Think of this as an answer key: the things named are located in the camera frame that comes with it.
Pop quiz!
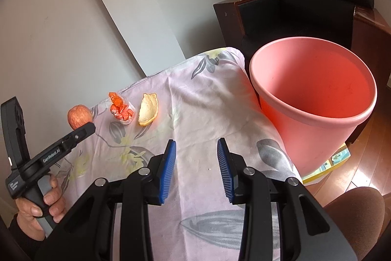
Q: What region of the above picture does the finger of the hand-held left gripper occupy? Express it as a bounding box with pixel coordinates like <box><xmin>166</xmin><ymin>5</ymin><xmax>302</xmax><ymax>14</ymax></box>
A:
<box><xmin>59</xmin><ymin>122</ymin><xmax>96</xmax><ymax>154</ymax></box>

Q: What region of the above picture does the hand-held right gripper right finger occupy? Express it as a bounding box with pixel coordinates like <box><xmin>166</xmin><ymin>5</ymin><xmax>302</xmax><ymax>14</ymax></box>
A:
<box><xmin>216</xmin><ymin>138</ymin><xmax>358</xmax><ymax>261</ymax></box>

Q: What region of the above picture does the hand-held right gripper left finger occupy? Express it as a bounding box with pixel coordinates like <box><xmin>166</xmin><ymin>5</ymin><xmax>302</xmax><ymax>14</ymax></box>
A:
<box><xmin>35</xmin><ymin>139</ymin><xmax>178</xmax><ymax>261</ymax></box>

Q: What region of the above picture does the pink plastic bin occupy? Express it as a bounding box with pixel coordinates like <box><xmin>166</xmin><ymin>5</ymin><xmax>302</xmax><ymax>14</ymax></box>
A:
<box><xmin>249</xmin><ymin>37</ymin><xmax>378</xmax><ymax>176</ymax></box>

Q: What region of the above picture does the person's left forearm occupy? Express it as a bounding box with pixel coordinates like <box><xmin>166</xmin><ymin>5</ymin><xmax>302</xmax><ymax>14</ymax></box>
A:
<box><xmin>8</xmin><ymin>214</ymin><xmax>46</xmax><ymax>261</ymax></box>

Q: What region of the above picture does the person's left hand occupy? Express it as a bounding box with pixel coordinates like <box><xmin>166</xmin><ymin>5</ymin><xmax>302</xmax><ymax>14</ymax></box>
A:
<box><xmin>15</xmin><ymin>174</ymin><xmax>66</xmax><ymax>241</ymax></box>

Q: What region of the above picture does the red apple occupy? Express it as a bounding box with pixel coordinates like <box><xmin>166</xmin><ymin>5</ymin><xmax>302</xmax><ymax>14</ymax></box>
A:
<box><xmin>67</xmin><ymin>104</ymin><xmax>93</xmax><ymax>131</ymax></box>

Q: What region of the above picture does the orange plastic wrapper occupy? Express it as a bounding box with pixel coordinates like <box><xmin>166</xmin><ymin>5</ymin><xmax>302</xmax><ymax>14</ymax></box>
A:
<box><xmin>109</xmin><ymin>92</ymin><xmax>135</xmax><ymax>124</ymax></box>

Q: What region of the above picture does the orange peel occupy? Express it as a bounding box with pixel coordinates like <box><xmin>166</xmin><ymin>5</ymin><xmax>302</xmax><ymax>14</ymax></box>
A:
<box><xmin>137</xmin><ymin>93</ymin><xmax>159</xmax><ymax>126</ymax></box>

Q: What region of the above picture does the floral tablecloth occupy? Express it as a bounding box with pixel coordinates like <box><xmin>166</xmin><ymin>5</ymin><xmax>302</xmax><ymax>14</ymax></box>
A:
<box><xmin>52</xmin><ymin>47</ymin><xmax>303</xmax><ymax>261</ymax></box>

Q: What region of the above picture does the yellow flat box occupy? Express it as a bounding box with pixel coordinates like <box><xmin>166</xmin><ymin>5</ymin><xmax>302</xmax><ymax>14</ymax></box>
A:
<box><xmin>301</xmin><ymin>143</ymin><xmax>352</xmax><ymax>185</ymax></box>

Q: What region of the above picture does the brown wooden cabinet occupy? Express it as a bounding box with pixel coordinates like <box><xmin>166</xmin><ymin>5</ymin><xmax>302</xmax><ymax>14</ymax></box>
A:
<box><xmin>213</xmin><ymin>0</ymin><xmax>269</xmax><ymax>61</ymax></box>
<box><xmin>350</xmin><ymin>4</ymin><xmax>391</xmax><ymax>144</ymax></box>

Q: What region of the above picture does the black leather armchair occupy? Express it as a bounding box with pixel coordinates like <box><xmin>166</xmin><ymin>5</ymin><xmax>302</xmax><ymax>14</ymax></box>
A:
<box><xmin>238</xmin><ymin>0</ymin><xmax>375</xmax><ymax>60</ymax></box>

